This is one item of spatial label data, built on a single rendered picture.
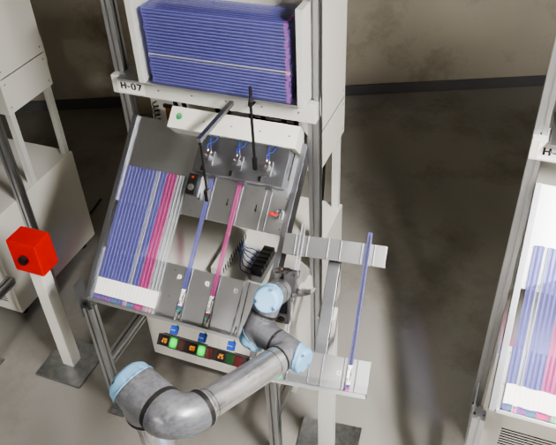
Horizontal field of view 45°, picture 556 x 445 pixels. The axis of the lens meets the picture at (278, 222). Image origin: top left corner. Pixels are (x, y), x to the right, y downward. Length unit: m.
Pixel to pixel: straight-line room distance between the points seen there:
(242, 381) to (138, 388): 0.25
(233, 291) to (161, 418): 0.84
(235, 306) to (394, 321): 1.22
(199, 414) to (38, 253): 1.39
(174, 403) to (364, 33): 3.79
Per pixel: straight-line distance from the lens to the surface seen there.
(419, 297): 3.48
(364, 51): 5.05
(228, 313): 2.33
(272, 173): 2.28
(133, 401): 1.63
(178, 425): 1.59
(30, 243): 2.80
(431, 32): 5.08
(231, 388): 1.66
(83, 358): 3.35
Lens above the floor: 2.45
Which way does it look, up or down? 39 degrees down
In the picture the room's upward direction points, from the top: 3 degrees counter-clockwise
